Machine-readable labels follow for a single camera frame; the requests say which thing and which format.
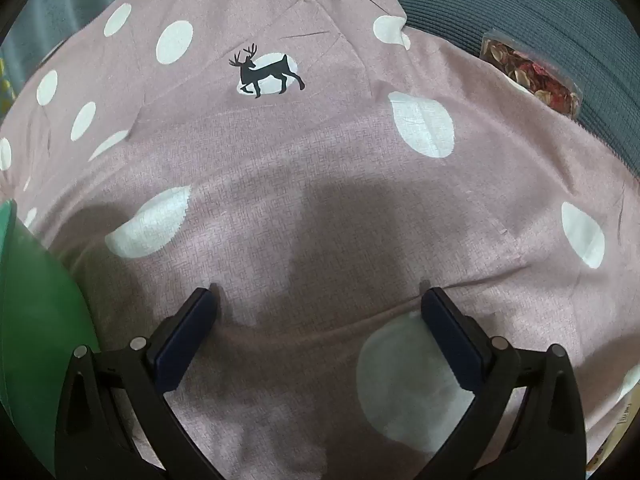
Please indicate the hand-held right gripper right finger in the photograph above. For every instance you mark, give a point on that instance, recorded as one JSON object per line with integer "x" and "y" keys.
{"x": 452, "y": 340}

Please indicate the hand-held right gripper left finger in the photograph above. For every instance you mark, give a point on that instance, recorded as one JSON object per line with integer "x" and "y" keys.
{"x": 185, "y": 340}

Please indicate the green plastic bowl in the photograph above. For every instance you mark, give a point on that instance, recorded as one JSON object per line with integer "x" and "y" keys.
{"x": 35, "y": 335}

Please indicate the beige printed packet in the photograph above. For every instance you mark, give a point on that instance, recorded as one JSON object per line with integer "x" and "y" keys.
{"x": 620, "y": 430}

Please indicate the pink polka dot blanket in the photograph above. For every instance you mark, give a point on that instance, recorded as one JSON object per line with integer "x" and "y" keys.
{"x": 300, "y": 160}

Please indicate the clear packet of dried petals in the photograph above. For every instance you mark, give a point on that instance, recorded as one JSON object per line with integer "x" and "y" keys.
{"x": 525, "y": 67}

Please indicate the yellow patterned curtain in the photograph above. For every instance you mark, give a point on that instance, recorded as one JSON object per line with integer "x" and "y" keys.
{"x": 5, "y": 85}

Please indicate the grey sofa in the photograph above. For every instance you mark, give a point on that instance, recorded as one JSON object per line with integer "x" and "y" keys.
{"x": 500, "y": 5}

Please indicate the grey curtain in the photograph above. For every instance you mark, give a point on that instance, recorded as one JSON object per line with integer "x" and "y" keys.
{"x": 60, "y": 5}

